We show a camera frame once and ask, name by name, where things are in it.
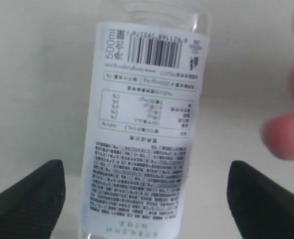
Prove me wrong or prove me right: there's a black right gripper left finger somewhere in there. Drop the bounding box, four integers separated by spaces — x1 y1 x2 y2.
0 159 66 239

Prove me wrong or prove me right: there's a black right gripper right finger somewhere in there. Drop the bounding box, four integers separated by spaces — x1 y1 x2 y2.
228 160 294 239

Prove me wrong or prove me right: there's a clear bottle white nutrition label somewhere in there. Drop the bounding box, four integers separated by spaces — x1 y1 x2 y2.
81 0 213 239

